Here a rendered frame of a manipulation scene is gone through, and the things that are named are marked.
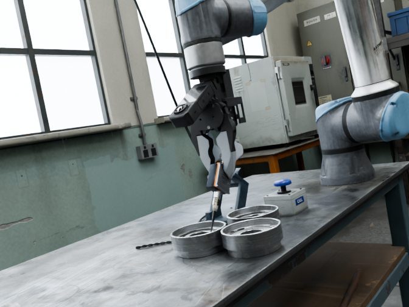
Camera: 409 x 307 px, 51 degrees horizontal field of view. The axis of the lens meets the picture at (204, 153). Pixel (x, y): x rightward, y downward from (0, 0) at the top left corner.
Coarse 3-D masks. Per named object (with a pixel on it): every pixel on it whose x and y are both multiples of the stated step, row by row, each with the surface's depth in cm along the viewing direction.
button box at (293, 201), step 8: (272, 192) 99; (280, 192) 96; (288, 192) 96; (296, 192) 94; (304, 192) 97; (264, 200) 96; (272, 200) 95; (280, 200) 94; (288, 200) 93; (296, 200) 94; (304, 200) 97; (280, 208) 94; (288, 208) 93; (296, 208) 93; (304, 208) 96
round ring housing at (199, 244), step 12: (180, 228) 83; (192, 228) 84; (204, 228) 83; (180, 240) 75; (192, 240) 74; (204, 240) 74; (216, 240) 75; (180, 252) 77; (192, 252) 75; (204, 252) 75; (216, 252) 76
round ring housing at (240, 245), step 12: (228, 228) 77; (240, 228) 78; (252, 228) 77; (264, 228) 75; (276, 228) 70; (228, 240) 71; (240, 240) 69; (252, 240) 69; (264, 240) 69; (276, 240) 70; (228, 252) 73; (240, 252) 70; (252, 252) 69; (264, 252) 69
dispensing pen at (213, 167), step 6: (222, 162) 82; (210, 168) 81; (216, 168) 80; (210, 174) 80; (210, 180) 79; (210, 186) 79; (216, 192) 79; (222, 192) 81; (216, 198) 79; (216, 204) 78; (216, 210) 78
